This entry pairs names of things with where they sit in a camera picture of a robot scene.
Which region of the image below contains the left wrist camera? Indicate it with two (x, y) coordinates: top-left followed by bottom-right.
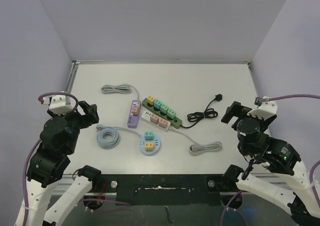
(40, 95), (73, 115)

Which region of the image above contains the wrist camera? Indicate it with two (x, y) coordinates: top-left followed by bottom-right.
(40, 95), (73, 115)
(247, 96), (278, 120)

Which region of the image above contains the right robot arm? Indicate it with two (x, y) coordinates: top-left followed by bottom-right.
(221, 98), (320, 226)

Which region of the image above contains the light blue coiled cable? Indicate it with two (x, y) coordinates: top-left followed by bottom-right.
(95, 124), (143, 150)

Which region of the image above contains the black coiled power cable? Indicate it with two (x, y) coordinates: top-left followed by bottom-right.
(180, 93), (224, 129)

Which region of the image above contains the light green charger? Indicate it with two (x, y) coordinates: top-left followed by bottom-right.
(166, 108), (176, 120)

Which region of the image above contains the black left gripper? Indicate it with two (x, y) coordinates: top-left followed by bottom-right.
(50, 100), (99, 153)

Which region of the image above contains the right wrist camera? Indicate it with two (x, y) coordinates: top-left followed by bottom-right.
(247, 96), (278, 120)

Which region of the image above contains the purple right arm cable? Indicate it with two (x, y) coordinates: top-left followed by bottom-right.
(219, 94), (320, 226)

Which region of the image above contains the grey coiled cable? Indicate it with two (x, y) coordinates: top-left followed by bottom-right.
(100, 84), (141, 101)

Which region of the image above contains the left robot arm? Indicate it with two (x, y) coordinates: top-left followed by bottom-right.
(15, 101), (102, 226)

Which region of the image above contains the round blue power socket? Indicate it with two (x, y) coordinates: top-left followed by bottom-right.
(138, 134), (161, 156)

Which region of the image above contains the teal charger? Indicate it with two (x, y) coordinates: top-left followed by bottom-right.
(153, 99), (162, 110)
(144, 131), (154, 140)

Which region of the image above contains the white USB power strip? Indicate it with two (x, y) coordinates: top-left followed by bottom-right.
(141, 111), (171, 132)

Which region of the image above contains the purple power strip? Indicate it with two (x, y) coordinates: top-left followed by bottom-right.
(127, 100), (142, 129)

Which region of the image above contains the yellow USB charger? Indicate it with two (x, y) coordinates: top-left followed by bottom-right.
(147, 95), (155, 106)

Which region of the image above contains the pink charger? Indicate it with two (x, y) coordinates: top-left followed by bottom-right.
(158, 118), (168, 128)
(131, 105), (140, 116)
(150, 114), (160, 124)

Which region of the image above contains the green power strip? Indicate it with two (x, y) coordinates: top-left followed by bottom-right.
(142, 98), (182, 129)

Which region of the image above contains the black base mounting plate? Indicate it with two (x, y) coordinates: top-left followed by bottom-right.
(87, 174), (239, 206)

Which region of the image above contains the grey white strip cable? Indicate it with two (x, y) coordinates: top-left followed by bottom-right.
(169, 127), (223, 157)

